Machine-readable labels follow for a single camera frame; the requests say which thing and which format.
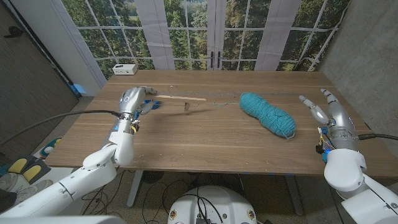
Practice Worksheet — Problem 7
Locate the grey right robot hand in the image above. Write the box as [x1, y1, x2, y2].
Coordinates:
[298, 88, 359, 140]

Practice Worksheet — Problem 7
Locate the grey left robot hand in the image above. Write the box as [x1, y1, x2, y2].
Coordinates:
[118, 86, 161, 121]

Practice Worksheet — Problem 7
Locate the wooden hanger bar with clips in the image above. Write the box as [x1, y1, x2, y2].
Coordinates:
[154, 85, 208, 114]

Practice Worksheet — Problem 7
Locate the teal yarn skein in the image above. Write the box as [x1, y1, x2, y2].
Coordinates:
[213, 91, 297, 140]

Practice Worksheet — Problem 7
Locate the small blue cup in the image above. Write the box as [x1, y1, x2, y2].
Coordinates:
[143, 99, 162, 110]

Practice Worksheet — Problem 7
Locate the white power strip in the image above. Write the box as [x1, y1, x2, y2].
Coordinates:
[112, 63, 139, 76]

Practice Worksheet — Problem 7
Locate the small blue floor object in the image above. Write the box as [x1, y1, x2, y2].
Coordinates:
[68, 83, 88, 96]

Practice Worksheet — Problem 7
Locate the black round floor fixture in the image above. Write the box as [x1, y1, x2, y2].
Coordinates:
[142, 170, 165, 184]

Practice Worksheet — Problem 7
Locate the printed window backdrop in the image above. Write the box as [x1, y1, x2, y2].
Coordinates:
[60, 0, 352, 80]

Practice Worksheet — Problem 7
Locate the teal and white floor device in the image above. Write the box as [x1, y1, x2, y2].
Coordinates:
[39, 136, 62, 159]

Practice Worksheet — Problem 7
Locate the yellow and black foot pedal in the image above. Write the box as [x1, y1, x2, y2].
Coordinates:
[7, 155, 32, 174]
[21, 160, 52, 185]

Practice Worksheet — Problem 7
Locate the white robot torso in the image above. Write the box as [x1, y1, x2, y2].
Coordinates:
[167, 185, 257, 224]

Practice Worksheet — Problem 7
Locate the grey sneaker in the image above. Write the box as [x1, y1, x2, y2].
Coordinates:
[0, 172, 19, 192]
[12, 179, 53, 206]

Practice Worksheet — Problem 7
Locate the white robot chest edge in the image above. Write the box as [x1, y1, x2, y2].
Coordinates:
[0, 215, 125, 224]

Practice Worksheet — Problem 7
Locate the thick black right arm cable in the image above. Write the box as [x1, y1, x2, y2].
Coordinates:
[357, 133, 398, 141]

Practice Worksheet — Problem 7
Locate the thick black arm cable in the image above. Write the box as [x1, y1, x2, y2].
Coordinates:
[357, 133, 398, 141]
[0, 110, 123, 147]

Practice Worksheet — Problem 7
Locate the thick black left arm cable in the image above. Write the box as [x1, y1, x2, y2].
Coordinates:
[0, 110, 123, 147]

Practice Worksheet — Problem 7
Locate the black floor cable tangle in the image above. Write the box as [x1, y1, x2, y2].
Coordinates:
[80, 170, 200, 224]

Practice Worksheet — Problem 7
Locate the black torso cable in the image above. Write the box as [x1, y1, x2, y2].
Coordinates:
[186, 194, 224, 224]

